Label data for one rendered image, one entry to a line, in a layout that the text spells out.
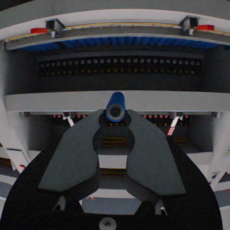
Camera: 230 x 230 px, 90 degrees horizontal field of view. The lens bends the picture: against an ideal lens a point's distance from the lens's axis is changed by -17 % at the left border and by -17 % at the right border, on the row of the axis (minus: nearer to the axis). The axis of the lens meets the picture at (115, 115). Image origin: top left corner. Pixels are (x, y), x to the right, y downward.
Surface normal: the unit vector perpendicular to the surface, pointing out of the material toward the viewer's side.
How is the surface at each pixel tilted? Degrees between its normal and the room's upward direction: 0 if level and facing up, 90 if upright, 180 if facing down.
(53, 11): 109
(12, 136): 90
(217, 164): 90
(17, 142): 90
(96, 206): 180
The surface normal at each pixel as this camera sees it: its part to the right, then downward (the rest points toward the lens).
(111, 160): -0.05, 0.20
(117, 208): -0.03, -0.86
